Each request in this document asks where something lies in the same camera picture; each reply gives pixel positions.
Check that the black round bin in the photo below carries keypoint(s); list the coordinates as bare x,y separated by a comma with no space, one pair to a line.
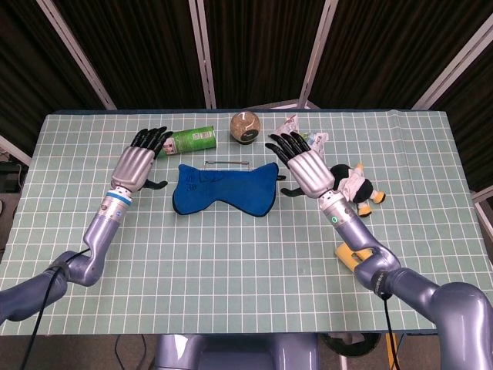
346,345

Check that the blue cloth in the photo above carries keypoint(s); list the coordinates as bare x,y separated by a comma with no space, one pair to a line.
246,189

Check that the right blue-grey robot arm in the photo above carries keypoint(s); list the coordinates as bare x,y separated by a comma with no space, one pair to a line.
358,235

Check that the black equipment box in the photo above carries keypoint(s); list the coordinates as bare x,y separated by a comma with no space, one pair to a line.
9,177

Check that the green cylindrical chips can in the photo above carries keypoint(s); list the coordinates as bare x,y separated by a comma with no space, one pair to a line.
192,140

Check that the green white checkered tablecloth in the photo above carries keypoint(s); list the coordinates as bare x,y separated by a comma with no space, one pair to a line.
231,270

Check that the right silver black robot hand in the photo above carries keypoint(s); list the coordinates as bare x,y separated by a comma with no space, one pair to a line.
312,171

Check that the white crumpled snack bag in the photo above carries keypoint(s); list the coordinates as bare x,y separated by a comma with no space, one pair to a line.
290,123

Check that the round glass jar dark base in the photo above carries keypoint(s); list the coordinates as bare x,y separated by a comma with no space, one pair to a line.
242,123

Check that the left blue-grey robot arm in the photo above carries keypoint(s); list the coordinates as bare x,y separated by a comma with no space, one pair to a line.
100,231

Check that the white partition frame post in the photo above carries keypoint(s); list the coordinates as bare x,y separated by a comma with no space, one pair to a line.
15,150
454,65
483,196
204,58
317,58
79,58

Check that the dark pleated curtain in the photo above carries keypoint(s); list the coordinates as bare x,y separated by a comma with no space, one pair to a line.
146,46

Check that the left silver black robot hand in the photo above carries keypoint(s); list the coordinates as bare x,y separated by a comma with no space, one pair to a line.
135,165

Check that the black white penguin plush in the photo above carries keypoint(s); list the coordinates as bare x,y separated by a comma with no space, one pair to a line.
339,171

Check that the yellow sponge with slot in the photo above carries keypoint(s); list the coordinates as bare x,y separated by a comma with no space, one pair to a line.
344,256

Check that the blue-grey robot torso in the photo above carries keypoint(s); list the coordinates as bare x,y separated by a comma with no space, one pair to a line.
231,354

